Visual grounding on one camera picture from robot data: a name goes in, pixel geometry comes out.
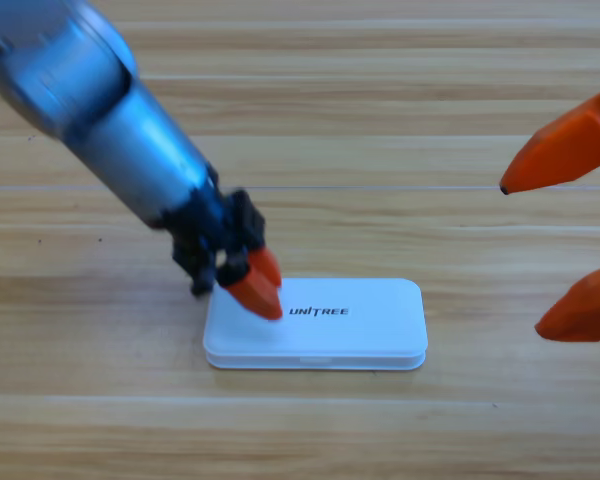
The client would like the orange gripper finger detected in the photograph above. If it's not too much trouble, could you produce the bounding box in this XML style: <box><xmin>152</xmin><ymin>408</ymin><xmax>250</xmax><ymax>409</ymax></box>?
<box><xmin>498</xmin><ymin>82</ymin><xmax>600</xmax><ymax>196</ymax></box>
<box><xmin>534</xmin><ymin>259</ymin><xmax>600</xmax><ymax>344</ymax></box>

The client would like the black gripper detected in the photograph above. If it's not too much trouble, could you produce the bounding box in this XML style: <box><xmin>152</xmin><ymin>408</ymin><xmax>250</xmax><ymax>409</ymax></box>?
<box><xmin>162</xmin><ymin>167</ymin><xmax>284</xmax><ymax>321</ymax></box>

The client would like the white Unitree pencil case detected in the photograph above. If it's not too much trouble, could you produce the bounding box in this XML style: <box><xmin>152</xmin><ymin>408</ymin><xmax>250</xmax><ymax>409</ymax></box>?
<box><xmin>202</xmin><ymin>277</ymin><xmax>429</xmax><ymax>371</ymax></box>

